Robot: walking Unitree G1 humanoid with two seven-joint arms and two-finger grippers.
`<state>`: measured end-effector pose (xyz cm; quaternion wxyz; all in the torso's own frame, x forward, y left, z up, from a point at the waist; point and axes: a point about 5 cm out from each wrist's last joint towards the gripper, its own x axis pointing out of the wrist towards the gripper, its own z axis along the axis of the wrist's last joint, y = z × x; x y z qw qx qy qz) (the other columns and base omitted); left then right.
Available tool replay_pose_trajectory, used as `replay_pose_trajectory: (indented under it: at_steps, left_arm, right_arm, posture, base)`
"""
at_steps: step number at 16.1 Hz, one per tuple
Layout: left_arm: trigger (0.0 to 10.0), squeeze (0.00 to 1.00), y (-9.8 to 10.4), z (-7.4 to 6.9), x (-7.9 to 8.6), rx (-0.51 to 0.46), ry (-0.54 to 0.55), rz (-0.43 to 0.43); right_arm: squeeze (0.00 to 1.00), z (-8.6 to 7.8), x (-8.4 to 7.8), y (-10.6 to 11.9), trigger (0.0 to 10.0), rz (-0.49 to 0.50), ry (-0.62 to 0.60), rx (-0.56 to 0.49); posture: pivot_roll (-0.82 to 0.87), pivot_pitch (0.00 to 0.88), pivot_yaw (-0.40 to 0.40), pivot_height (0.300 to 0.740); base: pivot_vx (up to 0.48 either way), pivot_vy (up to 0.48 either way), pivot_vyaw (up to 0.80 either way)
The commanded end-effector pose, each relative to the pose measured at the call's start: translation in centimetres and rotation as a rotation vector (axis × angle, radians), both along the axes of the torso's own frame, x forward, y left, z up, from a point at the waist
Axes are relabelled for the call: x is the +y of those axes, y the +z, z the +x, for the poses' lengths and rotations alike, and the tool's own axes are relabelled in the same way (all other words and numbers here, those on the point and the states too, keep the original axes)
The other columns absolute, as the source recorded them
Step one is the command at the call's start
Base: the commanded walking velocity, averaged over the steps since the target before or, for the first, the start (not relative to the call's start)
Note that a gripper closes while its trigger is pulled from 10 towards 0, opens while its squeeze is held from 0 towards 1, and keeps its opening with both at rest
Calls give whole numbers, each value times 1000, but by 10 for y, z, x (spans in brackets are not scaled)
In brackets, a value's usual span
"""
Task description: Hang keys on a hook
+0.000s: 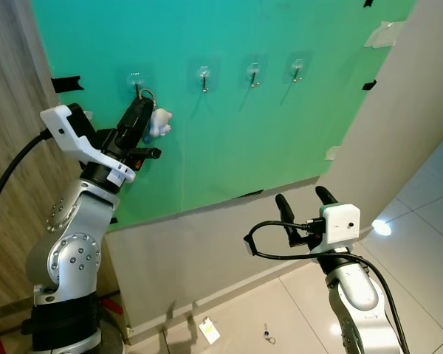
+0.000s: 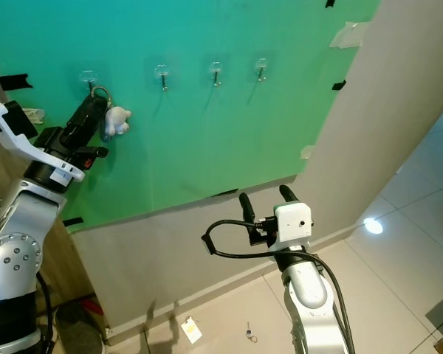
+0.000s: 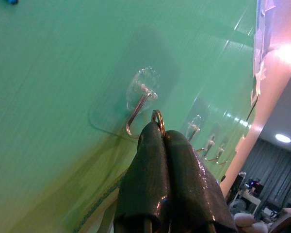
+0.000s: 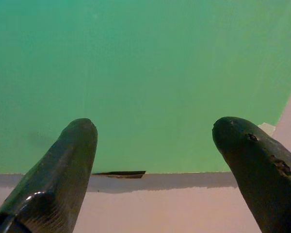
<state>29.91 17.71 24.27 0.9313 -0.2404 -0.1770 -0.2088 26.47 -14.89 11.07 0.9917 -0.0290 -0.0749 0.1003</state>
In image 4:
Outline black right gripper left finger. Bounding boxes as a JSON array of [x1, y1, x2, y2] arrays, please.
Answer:
[[0, 118, 98, 233]]

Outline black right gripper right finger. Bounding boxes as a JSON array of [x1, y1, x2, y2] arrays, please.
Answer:
[[212, 116, 291, 233]]

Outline beige masking tape piece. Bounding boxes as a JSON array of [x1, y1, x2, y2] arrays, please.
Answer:
[[258, 122, 276, 136]]

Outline green board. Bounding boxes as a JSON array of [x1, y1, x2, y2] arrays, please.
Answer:
[[0, 0, 291, 175]]

